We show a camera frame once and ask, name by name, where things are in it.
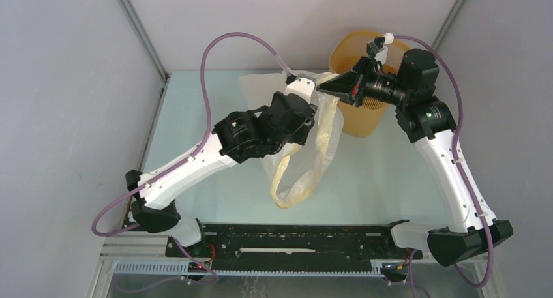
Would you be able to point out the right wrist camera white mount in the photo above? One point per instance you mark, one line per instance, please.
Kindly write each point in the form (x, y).
(377, 49)

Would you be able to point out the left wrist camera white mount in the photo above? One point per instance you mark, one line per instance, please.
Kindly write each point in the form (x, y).
(304, 86)

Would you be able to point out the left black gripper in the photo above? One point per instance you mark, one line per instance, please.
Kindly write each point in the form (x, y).
(301, 136)

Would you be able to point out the aluminium corner post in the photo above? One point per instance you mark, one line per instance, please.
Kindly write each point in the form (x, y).
(143, 37)
(448, 22)

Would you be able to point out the white slotted cable duct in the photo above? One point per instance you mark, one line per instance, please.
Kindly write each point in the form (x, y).
(187, 269)

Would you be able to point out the translucent white yellow trash bag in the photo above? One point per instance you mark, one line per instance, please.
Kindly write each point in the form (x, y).
(296, 170)

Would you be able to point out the right aluminium corner post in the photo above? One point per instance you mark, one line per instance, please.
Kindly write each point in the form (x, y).
(448, 22)

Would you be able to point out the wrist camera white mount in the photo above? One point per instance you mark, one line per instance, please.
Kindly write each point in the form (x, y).
(304, 86)
(377, 49)

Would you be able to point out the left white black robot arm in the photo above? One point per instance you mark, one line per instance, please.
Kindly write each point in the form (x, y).
(238, 137)

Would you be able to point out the orange plastic trash bin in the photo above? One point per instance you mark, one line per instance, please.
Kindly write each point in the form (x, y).
(361, 122)

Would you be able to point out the left aluminium corner post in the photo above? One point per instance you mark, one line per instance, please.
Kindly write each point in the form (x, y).
(143, 37)

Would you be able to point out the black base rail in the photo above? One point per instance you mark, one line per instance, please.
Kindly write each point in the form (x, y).
(312, 248)

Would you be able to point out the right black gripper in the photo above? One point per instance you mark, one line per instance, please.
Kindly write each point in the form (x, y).
(352, 85)

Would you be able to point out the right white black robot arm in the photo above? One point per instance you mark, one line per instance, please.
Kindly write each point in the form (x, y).
(472, 227)

